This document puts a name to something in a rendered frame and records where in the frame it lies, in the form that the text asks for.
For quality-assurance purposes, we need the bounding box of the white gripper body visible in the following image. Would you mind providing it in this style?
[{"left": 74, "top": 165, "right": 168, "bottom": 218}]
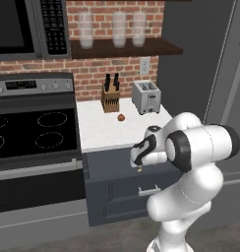
[{"left": 131, "top": 151, "right": 168, "bottom": 169}]

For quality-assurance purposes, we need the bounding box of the dark grey drawer front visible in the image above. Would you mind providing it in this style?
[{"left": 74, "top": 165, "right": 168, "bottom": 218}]
[
  {"left": 82, "top": 147, "right": 175, "bottom": 181},
  {"left": 85, "top": 170, "right": 184, "bottom": 227}
]

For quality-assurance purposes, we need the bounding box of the silver toaster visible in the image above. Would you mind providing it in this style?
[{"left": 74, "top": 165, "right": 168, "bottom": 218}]
[{"left": 131, "top": 80, "right": 162, "bottom": 116}]

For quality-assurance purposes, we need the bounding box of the wooden knife block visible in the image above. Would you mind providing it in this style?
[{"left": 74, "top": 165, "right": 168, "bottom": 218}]
[{"left": 100, "top": 72, "right": 122, "bottom": 114}]

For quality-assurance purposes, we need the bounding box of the dark grey fridge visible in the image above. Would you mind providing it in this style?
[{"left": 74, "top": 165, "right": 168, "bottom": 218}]
[{"left": 156, "top": 0, "right": 240, "bottom": 230}]

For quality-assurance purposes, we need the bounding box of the black and steel stove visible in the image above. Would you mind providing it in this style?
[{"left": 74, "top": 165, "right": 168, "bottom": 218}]
[{"left": 0, "top": 72, "right": 90, "bottom": 237}]

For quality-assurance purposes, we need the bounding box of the clear glass jar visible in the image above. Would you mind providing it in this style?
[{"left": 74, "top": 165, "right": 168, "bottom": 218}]
[
  {"left": 77, "top": 11, "right": 94, "bottom": 50},
  {"left": 111, "top": 11, "right": 128, "bottom": 48},
  {"left": 131, "top": 11, "right": 147, "bottom": 47}
]

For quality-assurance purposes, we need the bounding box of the black microwave oven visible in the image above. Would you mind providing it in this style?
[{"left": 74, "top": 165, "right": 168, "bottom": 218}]
[{"left": 0, "top": 0, "right": 73, "bottom": 62}]

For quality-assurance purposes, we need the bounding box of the silver drawer handle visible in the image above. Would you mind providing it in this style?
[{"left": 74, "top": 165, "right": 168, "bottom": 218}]
[{"left": 138, "top": 184, "right": 161, "bottom": 198}]

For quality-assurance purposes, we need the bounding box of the white wall socket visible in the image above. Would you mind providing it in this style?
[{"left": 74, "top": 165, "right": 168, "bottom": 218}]
[{"left": 139, "top": 56, "right": 151, "bottom": 76}]

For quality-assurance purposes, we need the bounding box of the steel oven door handle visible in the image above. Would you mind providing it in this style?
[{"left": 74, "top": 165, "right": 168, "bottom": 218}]
[{"left": 0, "top": 158, "right": 84, "bottom": 182}]

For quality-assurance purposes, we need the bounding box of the grey fridge handle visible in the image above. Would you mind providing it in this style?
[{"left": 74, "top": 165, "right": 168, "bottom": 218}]
[{"left": 219, "top": 34, "right": 240, "bottom": 126}]

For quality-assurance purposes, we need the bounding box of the dark wooden wall shelf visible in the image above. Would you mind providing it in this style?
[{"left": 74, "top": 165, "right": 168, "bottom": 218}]
[{"left": 70, "top": 36, "right": 184, "bottom": 60}]

